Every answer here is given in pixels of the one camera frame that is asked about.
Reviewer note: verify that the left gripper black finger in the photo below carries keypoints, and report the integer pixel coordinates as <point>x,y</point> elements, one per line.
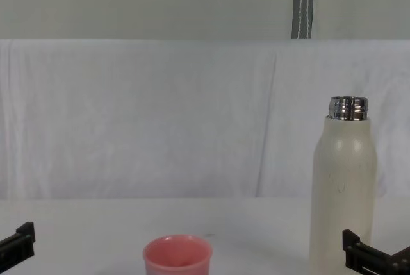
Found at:
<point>20,243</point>

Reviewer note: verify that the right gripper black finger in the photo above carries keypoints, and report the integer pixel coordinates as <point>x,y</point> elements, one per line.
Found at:
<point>354,252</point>

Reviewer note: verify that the cream vacuum bottle steel neck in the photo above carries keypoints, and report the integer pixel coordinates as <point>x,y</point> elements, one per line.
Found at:
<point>342,191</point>

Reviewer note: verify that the white table cloth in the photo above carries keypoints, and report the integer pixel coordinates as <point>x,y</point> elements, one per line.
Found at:
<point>96,230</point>

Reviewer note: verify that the pink cup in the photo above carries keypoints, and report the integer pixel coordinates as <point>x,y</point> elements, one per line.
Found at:
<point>177,255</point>

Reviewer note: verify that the white draped backdrop cloth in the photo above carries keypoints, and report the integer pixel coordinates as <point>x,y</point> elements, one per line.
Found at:
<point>160,118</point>

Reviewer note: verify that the grey striped post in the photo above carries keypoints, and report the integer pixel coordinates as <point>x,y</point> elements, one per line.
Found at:
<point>302,2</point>

